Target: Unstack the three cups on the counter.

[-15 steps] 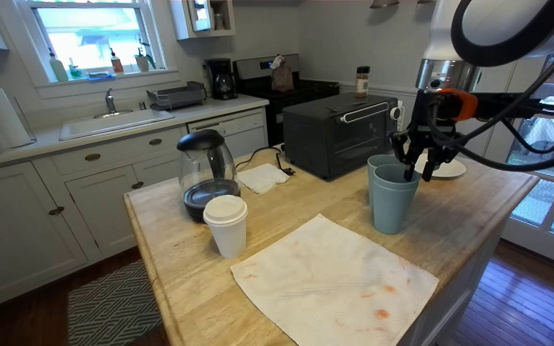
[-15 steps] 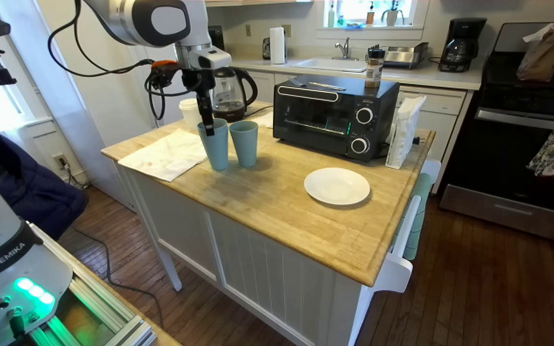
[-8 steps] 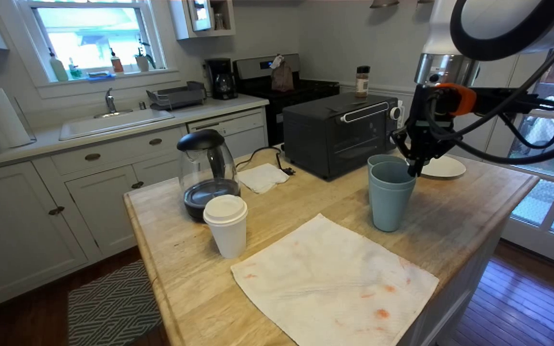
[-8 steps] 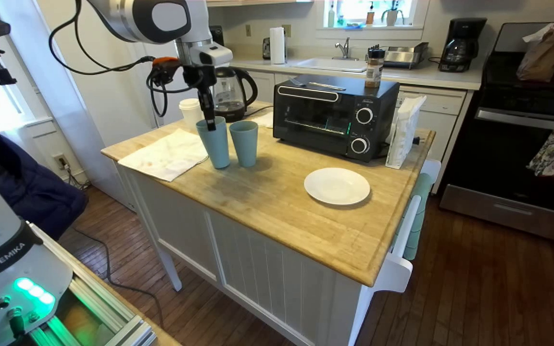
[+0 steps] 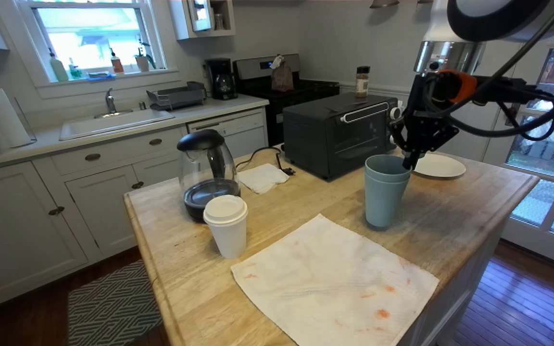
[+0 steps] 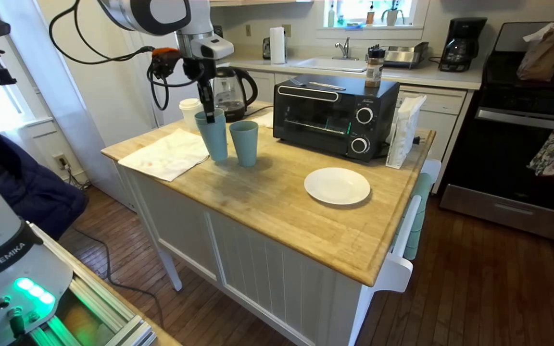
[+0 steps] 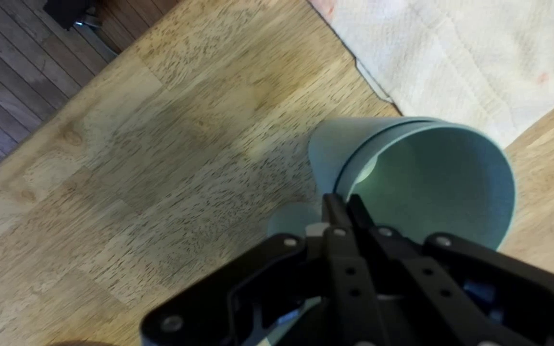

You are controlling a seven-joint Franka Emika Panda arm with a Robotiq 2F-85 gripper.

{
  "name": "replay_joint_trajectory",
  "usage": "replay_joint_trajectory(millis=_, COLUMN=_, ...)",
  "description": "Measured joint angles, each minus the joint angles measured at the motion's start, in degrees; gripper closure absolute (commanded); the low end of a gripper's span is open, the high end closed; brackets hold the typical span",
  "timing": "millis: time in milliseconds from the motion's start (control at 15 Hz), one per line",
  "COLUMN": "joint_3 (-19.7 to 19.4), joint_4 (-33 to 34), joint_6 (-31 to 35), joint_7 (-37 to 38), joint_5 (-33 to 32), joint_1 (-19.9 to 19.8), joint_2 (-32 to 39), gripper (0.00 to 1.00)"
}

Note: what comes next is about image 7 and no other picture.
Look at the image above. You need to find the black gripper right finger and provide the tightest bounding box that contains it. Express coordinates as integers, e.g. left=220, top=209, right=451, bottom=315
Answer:
left=345, top=194, right=554, bottom=346

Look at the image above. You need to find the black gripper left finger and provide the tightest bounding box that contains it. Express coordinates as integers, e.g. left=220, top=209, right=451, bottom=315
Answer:
left=138, top=192, right=382, bottom=346

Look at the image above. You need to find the teal plastic cup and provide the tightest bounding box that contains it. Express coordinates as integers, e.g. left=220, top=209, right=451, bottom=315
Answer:
left=265, top=115, right=449, bottom=242
left=332, top=119, right=517, bottom=254

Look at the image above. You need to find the white stained cloth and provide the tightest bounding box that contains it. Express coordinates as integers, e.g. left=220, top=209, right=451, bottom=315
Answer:
left=305, top=0, right=554, bottom=150

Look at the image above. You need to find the black wheeled stand base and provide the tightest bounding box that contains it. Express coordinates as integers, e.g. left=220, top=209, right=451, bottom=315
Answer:
left=40, top=0, right=103, bottom=33

